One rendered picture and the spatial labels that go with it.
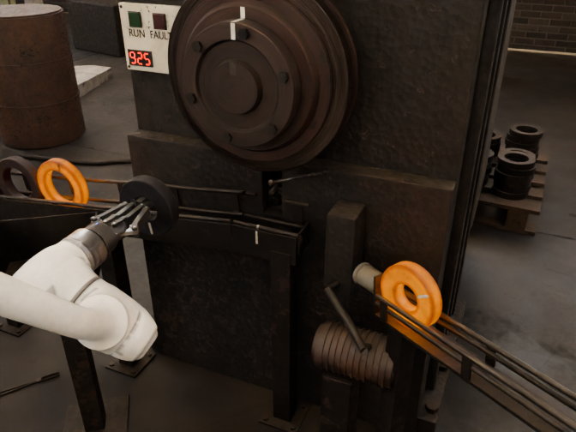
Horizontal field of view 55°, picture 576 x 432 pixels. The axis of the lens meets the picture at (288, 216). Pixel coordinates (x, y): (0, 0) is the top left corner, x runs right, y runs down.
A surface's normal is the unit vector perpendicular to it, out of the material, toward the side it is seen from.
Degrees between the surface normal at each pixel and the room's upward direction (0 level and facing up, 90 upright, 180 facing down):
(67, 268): 34
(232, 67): 90
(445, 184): 0
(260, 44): 90
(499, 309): 0
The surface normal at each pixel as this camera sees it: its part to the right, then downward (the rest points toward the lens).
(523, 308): 0.00, -0.88
